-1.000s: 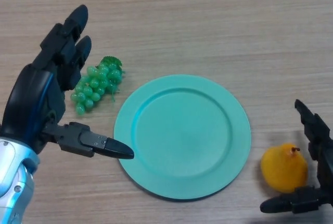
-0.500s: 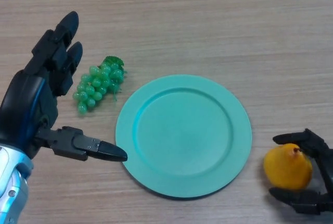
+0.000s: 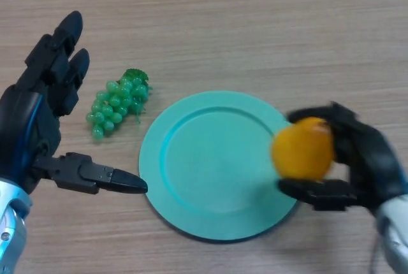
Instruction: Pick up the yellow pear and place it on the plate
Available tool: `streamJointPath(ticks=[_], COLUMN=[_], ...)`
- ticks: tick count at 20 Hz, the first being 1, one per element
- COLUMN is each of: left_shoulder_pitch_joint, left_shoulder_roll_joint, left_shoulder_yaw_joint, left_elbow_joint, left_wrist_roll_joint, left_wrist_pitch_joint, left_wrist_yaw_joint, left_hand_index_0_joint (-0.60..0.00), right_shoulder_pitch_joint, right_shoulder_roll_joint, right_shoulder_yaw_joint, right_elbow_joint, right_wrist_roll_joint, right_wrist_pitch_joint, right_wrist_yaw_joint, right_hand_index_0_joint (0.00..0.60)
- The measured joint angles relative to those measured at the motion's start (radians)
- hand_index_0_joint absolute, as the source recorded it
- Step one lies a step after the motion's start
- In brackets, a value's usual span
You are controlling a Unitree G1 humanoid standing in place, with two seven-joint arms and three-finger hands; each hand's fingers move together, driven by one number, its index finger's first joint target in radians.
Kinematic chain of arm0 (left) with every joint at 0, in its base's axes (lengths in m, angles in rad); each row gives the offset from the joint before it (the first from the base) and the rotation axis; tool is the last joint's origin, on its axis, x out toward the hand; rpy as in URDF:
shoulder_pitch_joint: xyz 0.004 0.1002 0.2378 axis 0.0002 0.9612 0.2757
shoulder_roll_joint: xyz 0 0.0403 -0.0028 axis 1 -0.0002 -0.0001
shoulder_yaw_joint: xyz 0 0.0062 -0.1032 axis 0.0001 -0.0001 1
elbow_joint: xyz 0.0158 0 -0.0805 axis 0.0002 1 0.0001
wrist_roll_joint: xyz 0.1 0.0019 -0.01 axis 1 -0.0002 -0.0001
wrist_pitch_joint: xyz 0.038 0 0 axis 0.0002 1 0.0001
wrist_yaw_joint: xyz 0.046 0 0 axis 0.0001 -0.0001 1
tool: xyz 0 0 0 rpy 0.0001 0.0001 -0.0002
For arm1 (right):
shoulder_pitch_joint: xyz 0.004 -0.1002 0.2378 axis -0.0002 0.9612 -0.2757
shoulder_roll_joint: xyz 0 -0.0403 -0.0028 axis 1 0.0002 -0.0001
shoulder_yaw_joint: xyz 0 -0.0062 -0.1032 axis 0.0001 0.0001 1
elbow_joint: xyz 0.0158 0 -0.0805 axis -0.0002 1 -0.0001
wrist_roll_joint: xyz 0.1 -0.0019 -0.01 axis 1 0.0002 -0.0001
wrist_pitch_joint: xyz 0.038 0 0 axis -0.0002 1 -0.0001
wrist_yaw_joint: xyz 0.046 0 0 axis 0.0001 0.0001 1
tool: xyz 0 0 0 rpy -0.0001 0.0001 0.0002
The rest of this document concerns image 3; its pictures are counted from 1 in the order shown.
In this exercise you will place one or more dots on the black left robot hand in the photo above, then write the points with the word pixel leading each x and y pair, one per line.
pixel 32 121

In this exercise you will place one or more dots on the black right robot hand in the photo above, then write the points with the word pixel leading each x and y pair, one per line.
pixel 369 156

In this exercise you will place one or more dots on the yellow pear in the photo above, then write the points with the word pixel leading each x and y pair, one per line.
pixel 303 149

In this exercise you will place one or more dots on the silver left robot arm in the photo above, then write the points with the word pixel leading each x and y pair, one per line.
pixel 9 229

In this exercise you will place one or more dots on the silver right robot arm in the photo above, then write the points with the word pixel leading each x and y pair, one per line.
pixel 393 232

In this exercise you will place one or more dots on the green round plate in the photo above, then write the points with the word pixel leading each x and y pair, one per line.
pixel 210 165

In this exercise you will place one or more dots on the green grape bunch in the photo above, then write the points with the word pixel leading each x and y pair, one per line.
pixel 118 102

